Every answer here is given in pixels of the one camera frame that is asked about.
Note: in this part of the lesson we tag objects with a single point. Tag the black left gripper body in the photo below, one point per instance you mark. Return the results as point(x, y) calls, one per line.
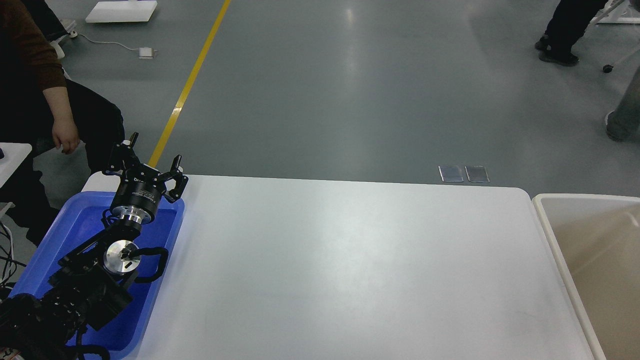
point(138, 196)

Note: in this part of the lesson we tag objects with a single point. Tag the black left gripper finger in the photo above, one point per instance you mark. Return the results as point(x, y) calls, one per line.
point(123, 157)
point(172, 183)

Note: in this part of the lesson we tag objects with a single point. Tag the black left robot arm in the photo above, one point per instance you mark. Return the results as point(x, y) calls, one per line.
point(92, 285)

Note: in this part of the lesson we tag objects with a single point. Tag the seated person's hand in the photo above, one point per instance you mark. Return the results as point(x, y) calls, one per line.
point(65, 135)

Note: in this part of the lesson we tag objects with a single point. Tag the blue plastic bin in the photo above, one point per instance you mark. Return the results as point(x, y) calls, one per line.
point(79, 219)

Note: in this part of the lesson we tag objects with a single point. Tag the seated person in brown sweater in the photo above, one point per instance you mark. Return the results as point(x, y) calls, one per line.
point(35, 91)

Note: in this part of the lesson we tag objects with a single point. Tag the small white side table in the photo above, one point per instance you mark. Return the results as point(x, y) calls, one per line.
point(13, 156)

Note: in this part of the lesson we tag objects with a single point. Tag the white flat board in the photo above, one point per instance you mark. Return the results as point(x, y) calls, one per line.
point(122, 11)

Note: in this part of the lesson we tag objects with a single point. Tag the left metal floor plate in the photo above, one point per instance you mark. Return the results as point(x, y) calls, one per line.
point(451, 174)

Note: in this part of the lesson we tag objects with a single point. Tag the beige plastic bin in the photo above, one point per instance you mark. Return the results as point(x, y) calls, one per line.
point(595, 241)

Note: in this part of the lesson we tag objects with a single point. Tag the standing person in black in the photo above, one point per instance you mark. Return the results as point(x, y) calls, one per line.
point(567, 25)

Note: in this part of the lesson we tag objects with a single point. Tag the person in grey trousers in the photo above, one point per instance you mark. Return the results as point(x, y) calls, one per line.
point(622, 123)

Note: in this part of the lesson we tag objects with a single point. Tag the white power adapter with cable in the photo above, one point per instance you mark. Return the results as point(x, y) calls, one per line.
point(142, 52)

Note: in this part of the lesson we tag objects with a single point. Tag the white frame with caster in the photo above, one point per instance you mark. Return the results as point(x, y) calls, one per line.
point(617, 12)

